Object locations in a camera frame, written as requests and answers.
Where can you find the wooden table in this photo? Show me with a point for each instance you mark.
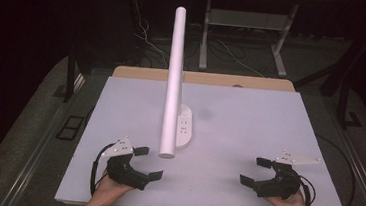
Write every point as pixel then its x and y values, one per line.
pixel 206 78

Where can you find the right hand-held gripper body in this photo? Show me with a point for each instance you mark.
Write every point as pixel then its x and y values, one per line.
pixel 280 185

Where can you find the white desk lamp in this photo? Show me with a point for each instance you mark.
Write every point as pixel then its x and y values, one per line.
pixel 174 82

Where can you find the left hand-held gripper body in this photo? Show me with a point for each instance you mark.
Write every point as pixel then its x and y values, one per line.
pixel 124 173

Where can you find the black floor frame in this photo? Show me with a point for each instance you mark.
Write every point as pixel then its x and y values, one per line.
pixel 70 127

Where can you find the metal floor rail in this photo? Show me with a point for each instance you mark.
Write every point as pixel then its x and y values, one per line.
pixel 44 137
pixel 362 175

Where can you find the person's left hand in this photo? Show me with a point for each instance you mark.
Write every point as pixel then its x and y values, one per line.
pixel 110 188

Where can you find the white table cover board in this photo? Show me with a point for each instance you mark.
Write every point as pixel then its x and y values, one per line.
pixel 228 137

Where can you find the grey metal desk frame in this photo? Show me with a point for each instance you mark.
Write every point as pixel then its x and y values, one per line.
pixel 245 19

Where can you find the black metal stand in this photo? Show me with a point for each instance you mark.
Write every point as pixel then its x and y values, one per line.
pixel 70 76
pixel 347 80

